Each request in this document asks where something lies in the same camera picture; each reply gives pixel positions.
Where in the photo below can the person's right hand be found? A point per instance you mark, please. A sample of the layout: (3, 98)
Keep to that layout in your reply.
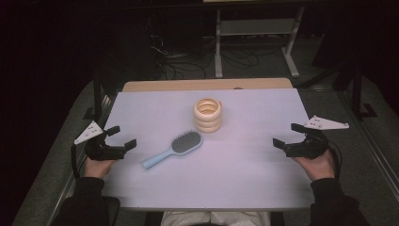
(316, 168)

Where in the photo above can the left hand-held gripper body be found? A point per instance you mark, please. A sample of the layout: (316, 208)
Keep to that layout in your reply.
(100, 150)

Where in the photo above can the light blue hairbrush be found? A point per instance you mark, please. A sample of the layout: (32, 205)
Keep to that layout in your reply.
(185, 142)

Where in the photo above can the black metal stand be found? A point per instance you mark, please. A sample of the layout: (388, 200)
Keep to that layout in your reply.
(98, 94)
(357, 91)

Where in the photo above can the cream ringed holder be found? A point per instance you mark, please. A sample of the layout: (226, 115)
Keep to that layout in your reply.
(207, 121)

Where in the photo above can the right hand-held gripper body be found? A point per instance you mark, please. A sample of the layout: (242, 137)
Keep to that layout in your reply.
(309, 146)

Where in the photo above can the lavender table cover sheet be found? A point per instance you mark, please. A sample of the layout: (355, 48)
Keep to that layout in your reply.
(238, 169)

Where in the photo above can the person's legs in grey pants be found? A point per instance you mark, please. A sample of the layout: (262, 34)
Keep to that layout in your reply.
(216, 219)

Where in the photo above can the person's left hand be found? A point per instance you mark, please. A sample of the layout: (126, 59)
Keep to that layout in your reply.
(98, 168)

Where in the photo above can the white metal table frame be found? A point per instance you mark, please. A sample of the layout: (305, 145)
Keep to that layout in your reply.
(257, 27)

